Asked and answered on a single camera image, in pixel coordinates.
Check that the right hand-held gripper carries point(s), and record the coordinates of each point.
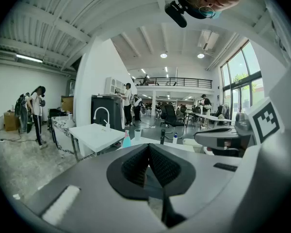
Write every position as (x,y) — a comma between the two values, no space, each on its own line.
(266,122)

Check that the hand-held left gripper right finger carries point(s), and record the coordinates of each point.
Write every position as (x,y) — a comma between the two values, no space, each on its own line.
(172,171)

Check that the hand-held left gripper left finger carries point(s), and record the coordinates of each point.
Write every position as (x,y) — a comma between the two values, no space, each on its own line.
(126,173)

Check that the small bottle with blue cap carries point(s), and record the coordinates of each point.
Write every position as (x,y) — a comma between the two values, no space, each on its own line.
(174,139)

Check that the long white table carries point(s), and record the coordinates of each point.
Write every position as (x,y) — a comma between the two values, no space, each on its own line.
(208,117)

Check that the black faucet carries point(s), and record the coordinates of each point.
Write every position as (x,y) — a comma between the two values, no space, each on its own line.
(162,137)

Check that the white cup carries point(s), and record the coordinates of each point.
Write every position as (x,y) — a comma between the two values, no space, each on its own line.
(137,135)

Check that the white square sink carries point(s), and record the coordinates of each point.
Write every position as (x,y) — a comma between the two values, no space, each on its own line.
(97,136)

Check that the black office chair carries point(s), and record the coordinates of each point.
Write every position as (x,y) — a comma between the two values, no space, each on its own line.
(171,116)

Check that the white curved faucet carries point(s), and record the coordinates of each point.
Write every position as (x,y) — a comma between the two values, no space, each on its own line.
(107,120)

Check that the large window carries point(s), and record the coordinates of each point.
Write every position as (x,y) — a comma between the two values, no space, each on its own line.
(242,76)

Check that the black railing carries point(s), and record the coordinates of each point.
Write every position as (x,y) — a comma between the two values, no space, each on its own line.
(174,81)

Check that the black cabinet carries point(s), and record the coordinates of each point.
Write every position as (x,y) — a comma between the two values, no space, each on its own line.
(104,105)

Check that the marble counter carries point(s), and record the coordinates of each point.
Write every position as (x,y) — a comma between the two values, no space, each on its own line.
(61,130)

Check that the ceiling air conditioner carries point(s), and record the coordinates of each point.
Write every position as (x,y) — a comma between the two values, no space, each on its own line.
(208,39)

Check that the cardboard box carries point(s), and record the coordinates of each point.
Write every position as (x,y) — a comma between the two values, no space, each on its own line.
(11,121)

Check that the tube ceiling light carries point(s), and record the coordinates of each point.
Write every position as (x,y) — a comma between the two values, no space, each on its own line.
(29,58)

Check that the white wall cabinet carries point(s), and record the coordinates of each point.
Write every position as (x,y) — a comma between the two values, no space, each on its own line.
(114,85)

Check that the black head camera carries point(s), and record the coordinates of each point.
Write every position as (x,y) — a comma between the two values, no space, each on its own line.
(177,12)

